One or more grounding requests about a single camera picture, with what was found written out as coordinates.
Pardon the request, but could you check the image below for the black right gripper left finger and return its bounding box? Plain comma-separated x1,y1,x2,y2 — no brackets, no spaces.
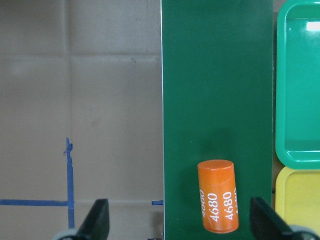
75,198,110,240

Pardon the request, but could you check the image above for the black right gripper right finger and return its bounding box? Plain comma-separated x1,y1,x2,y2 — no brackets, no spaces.
249,197,297,240

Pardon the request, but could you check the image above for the orange cylinder marked 4680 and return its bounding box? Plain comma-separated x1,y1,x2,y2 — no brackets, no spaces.
197,159,239,234

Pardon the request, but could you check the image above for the yellow plastic tray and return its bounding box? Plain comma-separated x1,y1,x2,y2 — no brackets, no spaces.
275,167,320,235

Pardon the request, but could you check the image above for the green plastic tray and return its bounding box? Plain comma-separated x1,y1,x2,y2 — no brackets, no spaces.
275,0,320,170

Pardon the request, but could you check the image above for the green conveyor belt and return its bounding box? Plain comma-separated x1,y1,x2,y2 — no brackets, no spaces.
161,0,273,240

